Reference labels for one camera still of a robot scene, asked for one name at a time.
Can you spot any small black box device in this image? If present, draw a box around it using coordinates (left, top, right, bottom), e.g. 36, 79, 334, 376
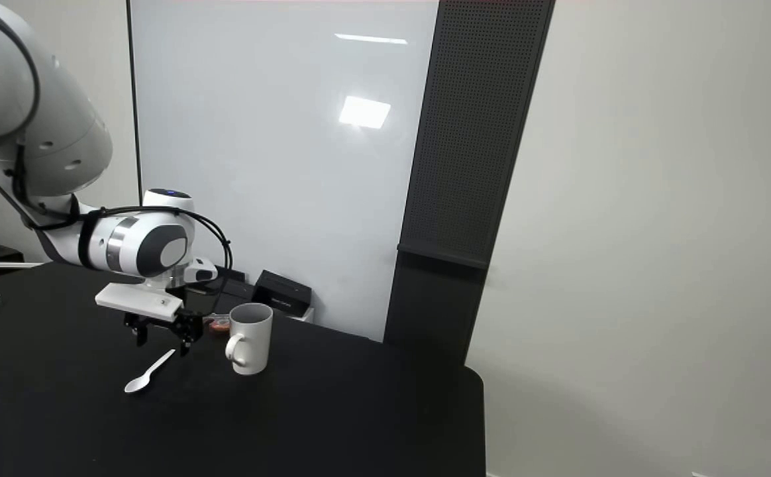
249, 267, 318, 320

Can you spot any white whiteboard panel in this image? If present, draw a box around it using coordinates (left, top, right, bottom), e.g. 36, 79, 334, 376
127, 0, 439, 345

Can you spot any orange tape roll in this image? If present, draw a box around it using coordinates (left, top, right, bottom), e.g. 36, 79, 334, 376
200, 312, 232, 336

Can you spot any white ceramic mug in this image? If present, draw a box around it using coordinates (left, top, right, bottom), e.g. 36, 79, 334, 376
223, 299, 276, 380

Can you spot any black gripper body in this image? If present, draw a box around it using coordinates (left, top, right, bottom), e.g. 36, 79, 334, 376
121, 308, 207, 345

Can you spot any white plastic spoon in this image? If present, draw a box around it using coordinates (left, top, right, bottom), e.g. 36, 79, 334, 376
121, 347, 179, 398

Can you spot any dark grey pillar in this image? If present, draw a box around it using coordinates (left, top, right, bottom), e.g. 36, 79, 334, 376
380, 0, 557, 372

